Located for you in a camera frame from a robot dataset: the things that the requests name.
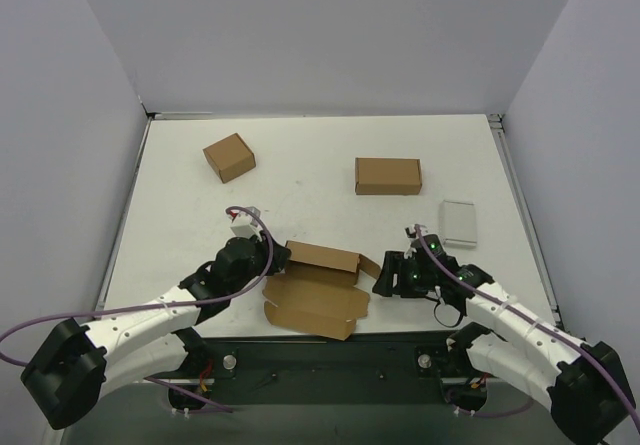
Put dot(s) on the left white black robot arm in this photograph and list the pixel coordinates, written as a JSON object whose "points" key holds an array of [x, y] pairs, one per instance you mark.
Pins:
{"points": [[77, 364]]}

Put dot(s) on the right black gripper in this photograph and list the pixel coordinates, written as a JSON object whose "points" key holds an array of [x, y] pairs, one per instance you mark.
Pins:
{"points": [[391, 273]]}

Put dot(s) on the rectangular closed cardboard box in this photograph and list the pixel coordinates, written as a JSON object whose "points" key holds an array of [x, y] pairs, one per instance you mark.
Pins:
{"points": [[387, 176]]}

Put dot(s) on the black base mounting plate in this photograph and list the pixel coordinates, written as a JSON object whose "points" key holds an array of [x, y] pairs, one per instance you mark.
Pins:
{"points": [[408, 368]]}

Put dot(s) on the small square cardboard box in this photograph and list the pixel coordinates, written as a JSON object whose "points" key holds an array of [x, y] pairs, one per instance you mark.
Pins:
{"points": [[230, 158]]}

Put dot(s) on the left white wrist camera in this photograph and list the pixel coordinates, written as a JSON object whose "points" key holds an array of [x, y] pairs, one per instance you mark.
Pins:
{"points": [[244, 222]]}

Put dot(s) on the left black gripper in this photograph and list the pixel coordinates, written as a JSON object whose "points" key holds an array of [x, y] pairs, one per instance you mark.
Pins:
{"points": [[276, 255]]}

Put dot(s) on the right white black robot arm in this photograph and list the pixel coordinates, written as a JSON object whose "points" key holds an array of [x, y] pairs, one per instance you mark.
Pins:
{"points": [[584, 387]]}

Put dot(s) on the small white flat box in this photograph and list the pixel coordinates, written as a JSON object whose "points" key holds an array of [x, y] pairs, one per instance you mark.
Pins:
{"points": [[458, 224]]}

